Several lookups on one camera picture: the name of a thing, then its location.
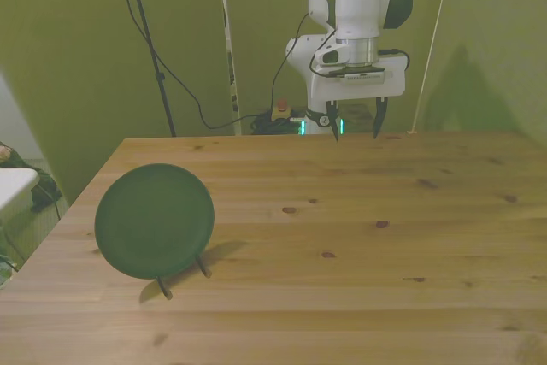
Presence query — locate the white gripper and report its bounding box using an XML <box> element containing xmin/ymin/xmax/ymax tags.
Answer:
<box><xmin>310</xmin><ymin>54</ymin><xmax>407</xmax><ymax>143</ymax></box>

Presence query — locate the dark green round plate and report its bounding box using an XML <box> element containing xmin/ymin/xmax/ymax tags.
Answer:
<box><xmin>94</xmin><ymin>162</ymin><xmax>216</xmax><ymax>280</ymax></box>

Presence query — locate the red emergency stop button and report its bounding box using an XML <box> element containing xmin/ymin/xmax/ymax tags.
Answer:
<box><xmin>271</xmin><ymin>99</ymin><xmax>292</xmax><ymax>123</ymax></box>

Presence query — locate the white pole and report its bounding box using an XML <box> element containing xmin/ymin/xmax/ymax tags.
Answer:
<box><xmin>216</xmin><ymin>0</ymin><xmax>243</xmax><ymax>136</ymax></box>

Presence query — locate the seated person in dark clothes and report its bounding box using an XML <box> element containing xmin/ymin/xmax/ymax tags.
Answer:
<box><xmin>0</xmin><ymin>141</ymin><xmax>64</xmax><ymax>214</ymax></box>

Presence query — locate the white side table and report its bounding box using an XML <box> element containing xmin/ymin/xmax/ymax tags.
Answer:
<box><xmin>0</xmin><ymin>168</ymin><xmax>41</xmax><ymax>215</ymax></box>

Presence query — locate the flat wrist camera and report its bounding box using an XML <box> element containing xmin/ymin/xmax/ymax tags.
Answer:
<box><xmin>341</xmin><ymin>66</ymin><xmax>389</xmax><ymax>83</ymax></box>

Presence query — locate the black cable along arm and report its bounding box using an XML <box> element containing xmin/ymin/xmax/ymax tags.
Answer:
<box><xmin>294</xmin><ymin>0</ymin><xmax>412</xmax><ymax>79</ymax></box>

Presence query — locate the white hanging cord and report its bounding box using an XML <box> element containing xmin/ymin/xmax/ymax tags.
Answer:
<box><xmin>408</xmin><ymin>0</ymin><xmax>455</xmax><ymax>136</ymax></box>

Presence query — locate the long black hanging cable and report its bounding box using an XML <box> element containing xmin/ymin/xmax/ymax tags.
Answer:
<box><xmin>108</xmin><ymin>0</ymin><xmax>311</xmax><ymax>131</ymax></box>

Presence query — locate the black camera stand pole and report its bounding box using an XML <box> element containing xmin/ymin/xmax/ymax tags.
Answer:
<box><xmin>121</xmin><ymin>0</ymin><xmax>178</xmax><ymax>138</ymax></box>

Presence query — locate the black wire plate stand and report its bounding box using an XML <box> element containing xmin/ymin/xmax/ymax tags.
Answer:
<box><xmin>155</xmin><ymin>253</ymin><xmax>213</xmax><ymax>301</ymax></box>

